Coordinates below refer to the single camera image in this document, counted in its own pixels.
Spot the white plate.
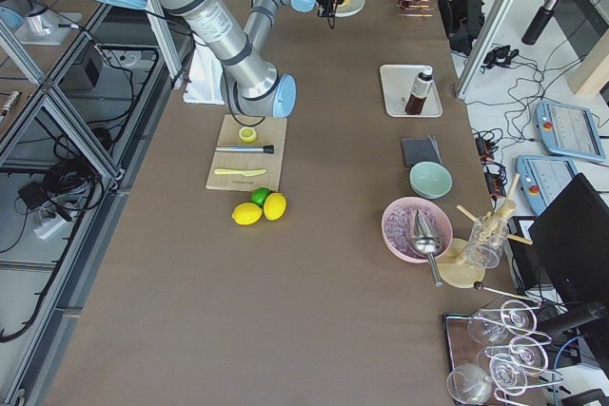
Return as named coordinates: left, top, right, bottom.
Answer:
left=335, top=0, right=365, bottom=18

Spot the cream plastic tray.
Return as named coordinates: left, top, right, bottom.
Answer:
left=380, top=64, right=442, bottom=118

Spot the tea bottle on tray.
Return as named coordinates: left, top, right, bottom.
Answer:
left=404, top=67, right=433, bottom=115

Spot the wine glass rack tray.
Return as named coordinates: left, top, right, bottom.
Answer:
left=442, top=298, right=563, bottom=405

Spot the grey folded cloth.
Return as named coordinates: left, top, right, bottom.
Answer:
left=401, top=136, right=442, bottom=167

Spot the black thermos bottle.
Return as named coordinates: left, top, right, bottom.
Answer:
left=521, top=0, right=561, bottom=46

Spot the half lime slice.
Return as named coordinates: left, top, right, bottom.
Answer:
left=238, top=126, right=258, bottom=144

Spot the metal muddler black tip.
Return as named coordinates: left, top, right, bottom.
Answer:
left=215, top=145, right=275, bottom=154

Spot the wooden cutting board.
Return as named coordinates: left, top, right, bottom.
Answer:
left=206, top=114, right=287, bottom=192

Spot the mint green bowl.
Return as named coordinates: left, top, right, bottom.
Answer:
left=409, top=162, right=453, bottom=200

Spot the yellow plastic knife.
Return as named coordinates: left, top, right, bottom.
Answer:
left=213, top=168, right=266, bottom=177

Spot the green lime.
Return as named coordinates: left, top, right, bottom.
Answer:
left=250, top=187, right=272, bottom=206

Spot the yellow lemon right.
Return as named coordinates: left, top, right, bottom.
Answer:
left=263, top=192, right=287, bottom=221

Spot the yellow lemon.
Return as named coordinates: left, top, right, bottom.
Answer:
left=263, top=192, right=287, bottom=221
left=231, top=202, right=263, bottom=226

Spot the pink bowl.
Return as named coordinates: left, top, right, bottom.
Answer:
left=382, top=197, right=453, bottom=263

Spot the yellow lemon left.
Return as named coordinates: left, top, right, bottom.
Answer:
left=231, top=202, right=263, bottom=226

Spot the metal ice scoop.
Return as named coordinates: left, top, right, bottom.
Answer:
left=408, top=210, right=443, bottom=287

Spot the clear glass mug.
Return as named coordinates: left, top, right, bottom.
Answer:
left=464, top=216, right=507, bottom=268

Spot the black monitor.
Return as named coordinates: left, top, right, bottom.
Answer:
left=530, top=173, right=608, bottom=304

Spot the aluminium frame post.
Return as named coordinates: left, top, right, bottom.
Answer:
left=455, top=0, right=515, bottom=102

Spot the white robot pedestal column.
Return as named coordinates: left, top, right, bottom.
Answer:
left=183, top=40, right=226, bottom=106

